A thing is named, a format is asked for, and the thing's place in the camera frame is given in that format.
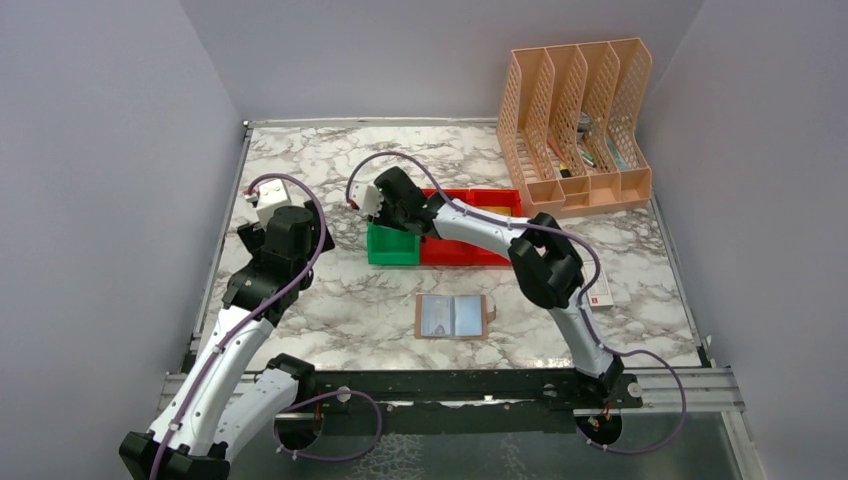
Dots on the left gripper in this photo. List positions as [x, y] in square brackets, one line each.
[255, 237]

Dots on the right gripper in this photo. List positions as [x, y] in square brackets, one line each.
[382, 221]

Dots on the red plastic bin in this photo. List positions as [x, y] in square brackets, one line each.
[492, 197]
[440, 252]

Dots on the tan leather card holder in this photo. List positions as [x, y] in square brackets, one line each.
[472, 315]

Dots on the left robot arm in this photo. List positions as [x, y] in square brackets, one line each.
[203, 429]

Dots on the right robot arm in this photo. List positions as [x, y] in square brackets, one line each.
[548, 268]

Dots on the gold cards stack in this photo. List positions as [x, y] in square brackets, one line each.
[499, 210]

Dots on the silver card with emblem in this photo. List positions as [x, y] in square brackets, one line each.
[436, 316]

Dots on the green plastic bin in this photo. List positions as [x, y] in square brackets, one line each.
[390, 247]

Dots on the peach file organizer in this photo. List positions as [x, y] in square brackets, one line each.
[546, 89]

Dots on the items in organizer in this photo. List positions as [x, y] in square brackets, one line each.
[584, 123]

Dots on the white small box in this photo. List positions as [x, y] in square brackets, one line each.
[599, 295]

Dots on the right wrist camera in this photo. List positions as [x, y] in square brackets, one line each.
[366, 198]

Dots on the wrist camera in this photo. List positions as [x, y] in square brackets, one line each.
[266, 198]
[366, 198]

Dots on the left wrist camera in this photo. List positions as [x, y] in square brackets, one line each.
[266, 198]

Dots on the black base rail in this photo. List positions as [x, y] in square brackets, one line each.
[434, 402]

